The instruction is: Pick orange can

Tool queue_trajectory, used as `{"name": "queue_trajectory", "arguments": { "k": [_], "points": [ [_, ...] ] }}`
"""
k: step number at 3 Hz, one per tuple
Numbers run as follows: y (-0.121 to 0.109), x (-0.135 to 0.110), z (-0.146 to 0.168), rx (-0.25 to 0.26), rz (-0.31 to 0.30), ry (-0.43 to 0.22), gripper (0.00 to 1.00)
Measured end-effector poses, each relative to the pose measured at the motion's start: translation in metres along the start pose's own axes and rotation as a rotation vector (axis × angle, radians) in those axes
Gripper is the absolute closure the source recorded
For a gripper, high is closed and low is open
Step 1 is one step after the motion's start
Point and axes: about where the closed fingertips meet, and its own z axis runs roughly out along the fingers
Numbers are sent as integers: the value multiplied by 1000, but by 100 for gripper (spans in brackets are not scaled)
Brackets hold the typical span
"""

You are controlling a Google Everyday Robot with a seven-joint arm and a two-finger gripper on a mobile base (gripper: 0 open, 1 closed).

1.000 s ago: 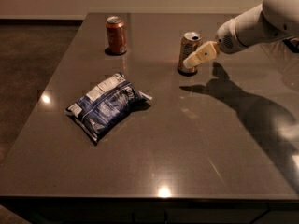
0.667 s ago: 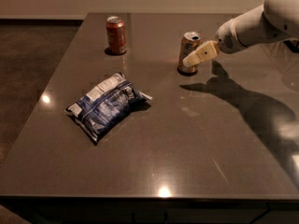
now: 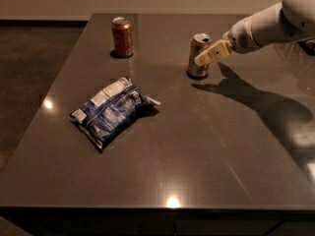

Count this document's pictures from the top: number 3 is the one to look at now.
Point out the orange soda can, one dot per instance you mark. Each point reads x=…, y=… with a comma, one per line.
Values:
x=196, y=68

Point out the blue chip bag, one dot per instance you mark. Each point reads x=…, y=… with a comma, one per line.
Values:
x=108, y=113

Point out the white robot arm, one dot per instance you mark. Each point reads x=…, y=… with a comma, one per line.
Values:
x=287, y=21

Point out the red soda can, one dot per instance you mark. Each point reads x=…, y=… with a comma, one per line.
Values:
x=122, y=36

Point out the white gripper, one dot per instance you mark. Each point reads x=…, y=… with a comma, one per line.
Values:
x=240, y=37

